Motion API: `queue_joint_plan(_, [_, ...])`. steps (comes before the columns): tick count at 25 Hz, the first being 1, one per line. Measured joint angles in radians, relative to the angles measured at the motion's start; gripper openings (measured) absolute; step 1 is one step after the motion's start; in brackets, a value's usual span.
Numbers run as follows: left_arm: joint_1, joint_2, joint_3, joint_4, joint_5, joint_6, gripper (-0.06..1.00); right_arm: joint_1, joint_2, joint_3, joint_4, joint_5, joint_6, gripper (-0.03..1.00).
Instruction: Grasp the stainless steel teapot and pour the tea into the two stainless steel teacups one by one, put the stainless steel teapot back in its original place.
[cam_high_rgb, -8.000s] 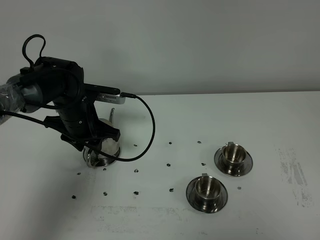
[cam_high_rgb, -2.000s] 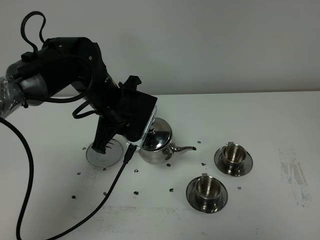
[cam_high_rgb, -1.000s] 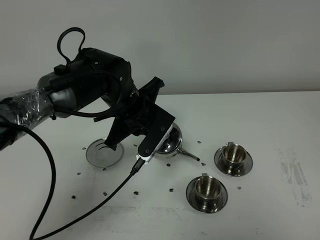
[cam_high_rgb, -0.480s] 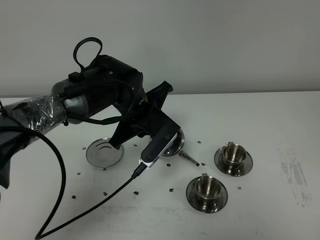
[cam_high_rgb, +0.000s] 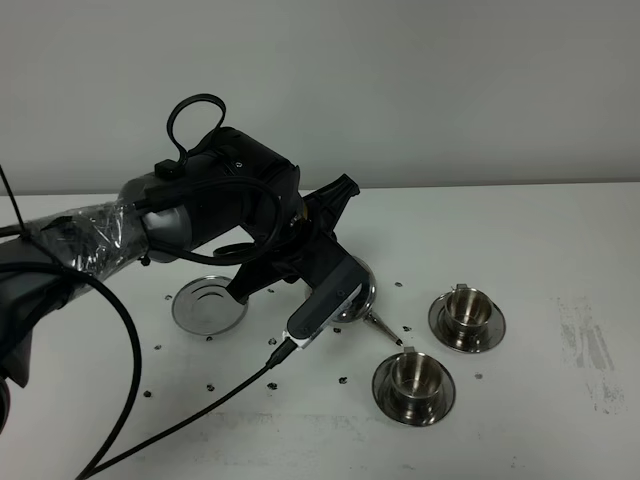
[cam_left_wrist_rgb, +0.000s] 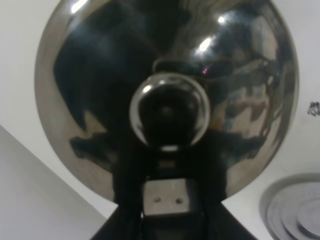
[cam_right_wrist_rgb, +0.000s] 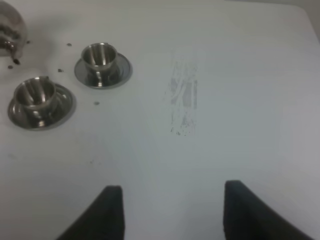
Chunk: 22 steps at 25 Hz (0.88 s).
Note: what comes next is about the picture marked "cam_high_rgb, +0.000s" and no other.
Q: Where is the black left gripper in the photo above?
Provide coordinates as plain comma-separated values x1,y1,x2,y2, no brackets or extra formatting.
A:
227,174,360,304

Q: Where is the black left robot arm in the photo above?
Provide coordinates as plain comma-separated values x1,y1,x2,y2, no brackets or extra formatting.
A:
1,127,368,345

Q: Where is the stainless steel teapot saucer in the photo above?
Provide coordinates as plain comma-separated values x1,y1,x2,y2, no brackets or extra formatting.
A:
171,275,248,336

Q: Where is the near stainless steel teacup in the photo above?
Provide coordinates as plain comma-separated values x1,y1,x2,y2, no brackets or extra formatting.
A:
390,349,444,407

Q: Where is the stainless steel teacup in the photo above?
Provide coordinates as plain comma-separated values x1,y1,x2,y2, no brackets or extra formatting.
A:
444,284,493,349
390,349,444,407

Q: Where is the far stainless steel teacup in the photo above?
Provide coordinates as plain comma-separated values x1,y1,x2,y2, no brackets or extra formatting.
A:
444,284,493,349

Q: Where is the far stainless steel saucer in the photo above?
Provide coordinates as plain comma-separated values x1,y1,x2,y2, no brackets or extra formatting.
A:
428,285,506,354

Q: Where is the near stainless steel saucer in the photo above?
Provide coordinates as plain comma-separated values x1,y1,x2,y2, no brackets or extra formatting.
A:
371,348,456,427

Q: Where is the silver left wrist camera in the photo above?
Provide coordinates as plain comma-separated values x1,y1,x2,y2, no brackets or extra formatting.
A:
282,255,369,350

